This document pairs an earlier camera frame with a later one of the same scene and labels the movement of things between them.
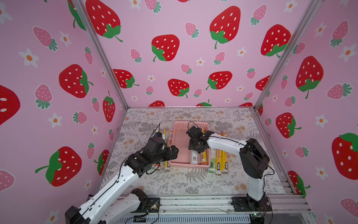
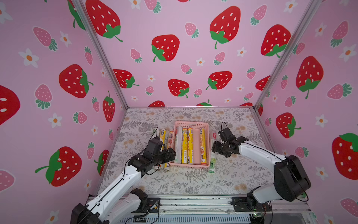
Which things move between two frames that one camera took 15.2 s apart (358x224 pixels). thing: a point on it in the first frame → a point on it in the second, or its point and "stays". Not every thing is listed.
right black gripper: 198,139 → 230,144
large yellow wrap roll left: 163,136 stays
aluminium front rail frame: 285,209 stays
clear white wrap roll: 194,157 → 178,144
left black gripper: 168,156 stays
